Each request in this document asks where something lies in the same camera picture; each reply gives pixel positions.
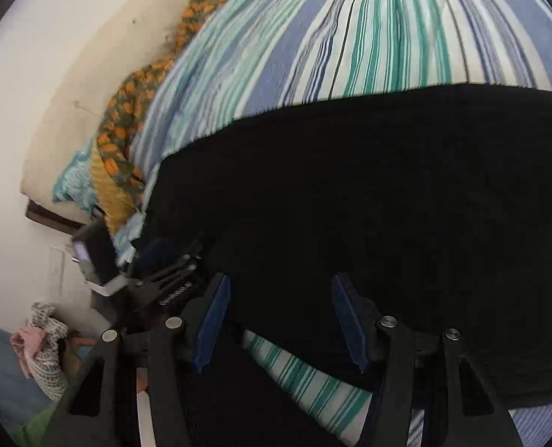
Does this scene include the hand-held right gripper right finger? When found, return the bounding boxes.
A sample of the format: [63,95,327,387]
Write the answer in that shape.
[331,274,526,447]

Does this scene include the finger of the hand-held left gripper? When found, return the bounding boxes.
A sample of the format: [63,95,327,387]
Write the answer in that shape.
[133,263,201,310]
[143,237,203,266]

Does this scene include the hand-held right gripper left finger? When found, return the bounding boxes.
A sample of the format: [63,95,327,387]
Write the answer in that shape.
[64,272,232,447]

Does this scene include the black pants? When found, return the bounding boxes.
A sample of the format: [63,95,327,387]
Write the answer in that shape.
[131,83,552,406]

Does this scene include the yellow patterned pillow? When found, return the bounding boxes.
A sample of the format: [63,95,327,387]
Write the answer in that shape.
[89,151,141,236]

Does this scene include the teal patterned pillow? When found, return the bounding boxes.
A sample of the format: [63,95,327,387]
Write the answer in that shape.
[52,142,100,215]

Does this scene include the pink cloth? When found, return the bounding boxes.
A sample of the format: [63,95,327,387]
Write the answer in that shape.
[9,326,48,379]

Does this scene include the grey patterned cloth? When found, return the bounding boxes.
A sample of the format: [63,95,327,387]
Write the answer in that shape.
[28,302,70,402]

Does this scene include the orange floral cloth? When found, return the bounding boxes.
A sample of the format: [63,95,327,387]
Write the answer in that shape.
[96,0,277,191]

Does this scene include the green cloth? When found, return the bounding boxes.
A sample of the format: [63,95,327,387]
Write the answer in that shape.
[17,403,74,445]

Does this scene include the striped blue green bedsheet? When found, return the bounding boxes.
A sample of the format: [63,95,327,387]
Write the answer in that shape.
[110,0,552,447]

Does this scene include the brown wooden bed frame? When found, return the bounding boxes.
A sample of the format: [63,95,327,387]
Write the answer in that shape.
[25,198,78,236]

